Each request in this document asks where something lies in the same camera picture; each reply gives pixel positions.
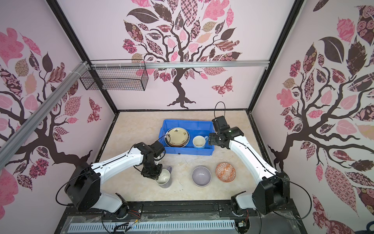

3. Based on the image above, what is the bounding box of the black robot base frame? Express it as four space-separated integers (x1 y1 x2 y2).
55 200 307 234

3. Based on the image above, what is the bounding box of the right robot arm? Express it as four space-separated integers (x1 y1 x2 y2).
208 127 290 215

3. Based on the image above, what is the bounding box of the cream yellow plate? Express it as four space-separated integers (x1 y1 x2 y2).
165 127 190 147

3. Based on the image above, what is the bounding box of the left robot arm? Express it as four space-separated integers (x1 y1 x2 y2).
64 141 166 218

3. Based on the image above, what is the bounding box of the aluminium rail back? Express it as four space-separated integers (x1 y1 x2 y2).
91 60 270 69

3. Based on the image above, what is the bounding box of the red patterned bowl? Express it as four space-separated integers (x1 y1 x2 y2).
215 162 236 183

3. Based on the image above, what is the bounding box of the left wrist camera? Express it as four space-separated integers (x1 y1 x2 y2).
150 141 165 158

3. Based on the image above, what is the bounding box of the aluminium rail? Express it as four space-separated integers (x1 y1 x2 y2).
1 61 90 168
91 60 270 69

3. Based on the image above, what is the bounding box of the aluminium rail left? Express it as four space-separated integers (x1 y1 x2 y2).
1 61 90 168

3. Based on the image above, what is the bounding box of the light blue mug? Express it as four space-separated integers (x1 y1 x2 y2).
192 136 208 149

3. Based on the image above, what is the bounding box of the purple mug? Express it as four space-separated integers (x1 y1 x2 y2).
155 167 172 188

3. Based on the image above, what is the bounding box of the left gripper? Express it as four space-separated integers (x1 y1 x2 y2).
141 159 163 180

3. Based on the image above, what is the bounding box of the white vented cable duct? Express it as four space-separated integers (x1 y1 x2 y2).
65 220 237 234

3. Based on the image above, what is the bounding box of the blue plastic bin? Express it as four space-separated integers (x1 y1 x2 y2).
159 120 215 156

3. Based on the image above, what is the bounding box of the black wire basket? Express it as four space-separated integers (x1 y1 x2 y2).
80 58 149 91

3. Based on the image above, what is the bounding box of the lavender bowl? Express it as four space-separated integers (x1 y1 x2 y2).
191 166 211 187

